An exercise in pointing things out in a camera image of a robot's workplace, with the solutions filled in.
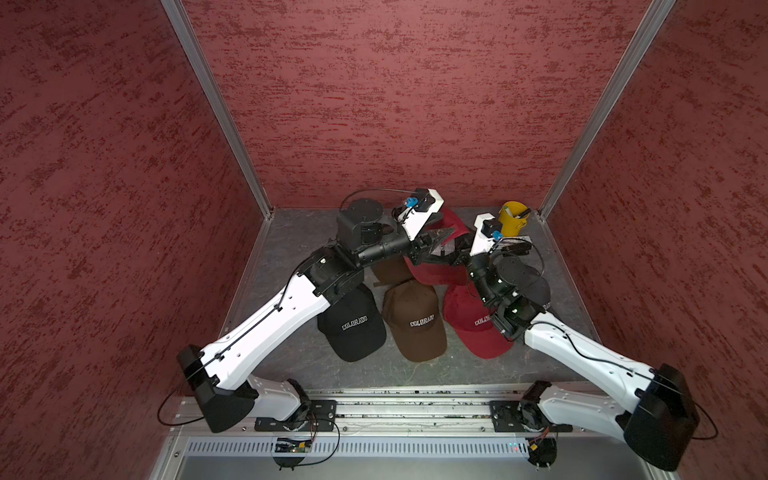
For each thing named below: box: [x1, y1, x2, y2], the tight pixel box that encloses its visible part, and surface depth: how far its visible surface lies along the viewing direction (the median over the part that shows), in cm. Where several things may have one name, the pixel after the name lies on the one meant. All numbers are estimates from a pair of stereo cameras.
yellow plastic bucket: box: [499, 201, 529, 237], surface depth 111 cm
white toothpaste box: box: [500, 236, 533, 246], surface depth 112 cm
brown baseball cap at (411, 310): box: [382, 280, 448, 363], surface depth 87 cm
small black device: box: [501, 242, 533, 257], surface depth 109 cm
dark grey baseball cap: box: [496, 256, 551, 311], surface depth 54 cm
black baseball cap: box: [317, 284, 387, 362], surface depth 87 cm
